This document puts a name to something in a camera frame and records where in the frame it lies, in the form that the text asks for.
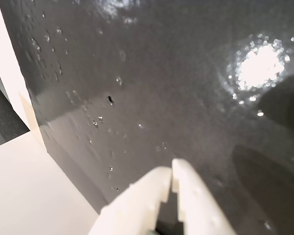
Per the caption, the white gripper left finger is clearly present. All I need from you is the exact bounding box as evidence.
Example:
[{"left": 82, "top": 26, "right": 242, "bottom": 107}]
[{"left": 87, "top": 166, "right": 172, "bottom": 235}]

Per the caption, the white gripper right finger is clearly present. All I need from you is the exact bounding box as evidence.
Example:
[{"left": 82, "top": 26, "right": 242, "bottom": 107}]
[{"left": 171, "top": 158, "right": 238, "bottom": 235}]

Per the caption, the glossy black table mat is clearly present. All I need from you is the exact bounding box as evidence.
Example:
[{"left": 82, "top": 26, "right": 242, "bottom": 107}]
[{"left": 0, "top": 0, "right": 294, "bottom": 235}]

